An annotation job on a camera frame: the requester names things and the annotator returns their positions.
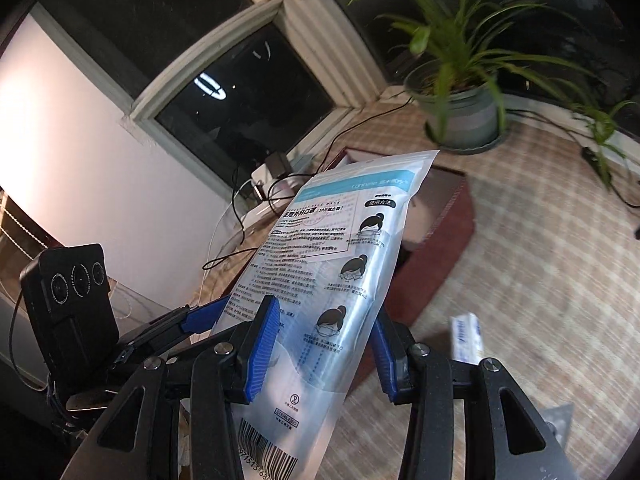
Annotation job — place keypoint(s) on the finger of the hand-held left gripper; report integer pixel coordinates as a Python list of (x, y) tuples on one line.
[(200, 317)]

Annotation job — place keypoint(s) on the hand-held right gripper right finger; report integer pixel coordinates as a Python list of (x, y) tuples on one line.
[(387, 360)]

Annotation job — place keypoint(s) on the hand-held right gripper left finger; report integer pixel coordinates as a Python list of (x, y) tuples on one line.
[(262, 350)]

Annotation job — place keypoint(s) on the face mask packet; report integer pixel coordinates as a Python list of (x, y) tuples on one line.
[(320, 260)]

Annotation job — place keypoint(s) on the reddish brown box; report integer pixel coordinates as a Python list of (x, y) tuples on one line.
[(435, 240)]

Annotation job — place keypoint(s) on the small white tissue packet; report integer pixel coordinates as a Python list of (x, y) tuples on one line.
[(467, 335)]

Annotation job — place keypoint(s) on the white power strip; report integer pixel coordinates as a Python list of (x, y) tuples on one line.
[(260, 175)]

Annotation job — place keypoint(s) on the grey pouch with round logo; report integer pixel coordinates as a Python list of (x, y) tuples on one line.
[(557, 420)]

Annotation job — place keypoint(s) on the potted spider plant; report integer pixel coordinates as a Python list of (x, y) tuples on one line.
[(460, 110)]

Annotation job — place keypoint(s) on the white window frame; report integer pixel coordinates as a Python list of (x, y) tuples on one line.
[(300, 15)]

